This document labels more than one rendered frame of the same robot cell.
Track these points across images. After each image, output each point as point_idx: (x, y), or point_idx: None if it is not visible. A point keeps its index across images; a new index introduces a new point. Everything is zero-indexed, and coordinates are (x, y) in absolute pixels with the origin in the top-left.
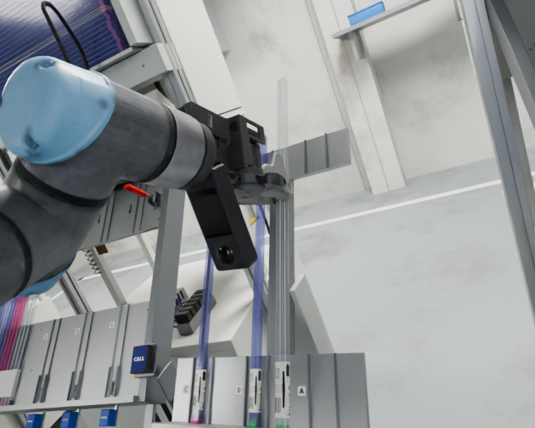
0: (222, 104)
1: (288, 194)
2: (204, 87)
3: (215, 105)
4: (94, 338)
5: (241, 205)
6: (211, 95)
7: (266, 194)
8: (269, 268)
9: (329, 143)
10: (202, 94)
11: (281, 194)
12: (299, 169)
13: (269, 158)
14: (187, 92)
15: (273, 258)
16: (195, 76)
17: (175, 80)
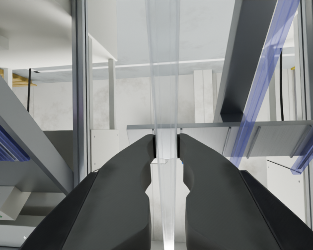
0: (281, 172)
1: (103, 167)
2: (291, 194)
3: (287, 175)
4: None
5: (254, 177)
6: (287, 183)
7: (130, 214)
8: (274, 1)
9: None
10: (295, 190)
11: (110, 179)
12: (190, 134)
13: (227, 152)
14: (309, 210)
15: (263, 20)
16: (295, 206)
17: None
